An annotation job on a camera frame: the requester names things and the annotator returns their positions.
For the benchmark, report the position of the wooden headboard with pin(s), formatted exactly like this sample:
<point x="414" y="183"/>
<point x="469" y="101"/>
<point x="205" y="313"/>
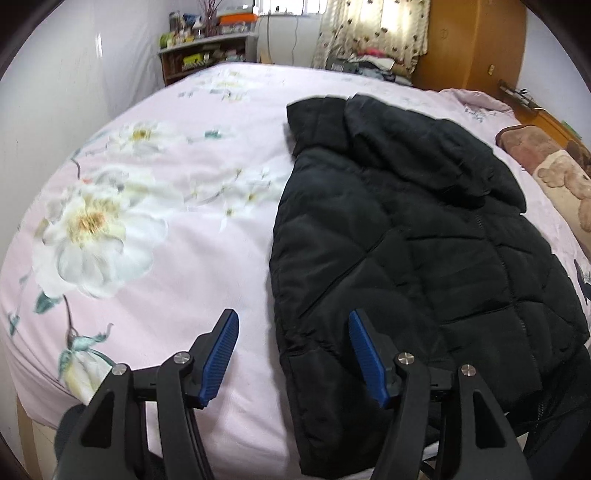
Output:
<point x="545" y="120"/>

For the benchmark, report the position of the cluttered wooden shelf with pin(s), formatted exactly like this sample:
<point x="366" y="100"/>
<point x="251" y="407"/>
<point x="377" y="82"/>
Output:
<point x="203" y="57"/>

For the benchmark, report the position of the black hooded puffer jacket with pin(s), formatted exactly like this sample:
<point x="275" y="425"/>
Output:
<point x="415" y="240"/>

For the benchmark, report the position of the orange box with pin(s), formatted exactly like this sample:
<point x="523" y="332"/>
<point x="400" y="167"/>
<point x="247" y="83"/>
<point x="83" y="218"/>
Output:
<point x="238" y="19"/>

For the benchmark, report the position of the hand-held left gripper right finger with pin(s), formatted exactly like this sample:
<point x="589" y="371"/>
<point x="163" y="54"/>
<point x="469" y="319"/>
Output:
<point x="367" y="364"/>

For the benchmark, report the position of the heart print curtain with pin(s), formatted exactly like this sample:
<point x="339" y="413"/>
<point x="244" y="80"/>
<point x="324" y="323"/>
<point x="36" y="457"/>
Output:
<point x="369" y="27"/>

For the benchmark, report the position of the wooden wardrobe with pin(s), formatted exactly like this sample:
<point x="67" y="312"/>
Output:
<point x="466" y="46"/>

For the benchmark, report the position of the bed with floral pink sheet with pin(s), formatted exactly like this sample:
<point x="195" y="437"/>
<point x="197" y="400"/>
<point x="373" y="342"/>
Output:
<point x="161" y="221"/>

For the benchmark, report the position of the vase with dry branches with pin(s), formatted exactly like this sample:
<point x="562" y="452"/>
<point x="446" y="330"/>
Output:
<point x="208" y="18"/>

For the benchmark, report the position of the pile of clothes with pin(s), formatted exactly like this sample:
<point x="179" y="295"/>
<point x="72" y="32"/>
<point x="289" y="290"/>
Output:
<point x="369" y="64"/>

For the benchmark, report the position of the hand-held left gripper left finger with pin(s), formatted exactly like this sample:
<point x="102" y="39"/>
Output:
<point x="219" y="364"/>

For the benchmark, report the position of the bear print pillow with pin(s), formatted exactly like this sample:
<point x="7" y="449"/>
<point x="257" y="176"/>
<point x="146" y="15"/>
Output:
<point x="554" y="175"/>

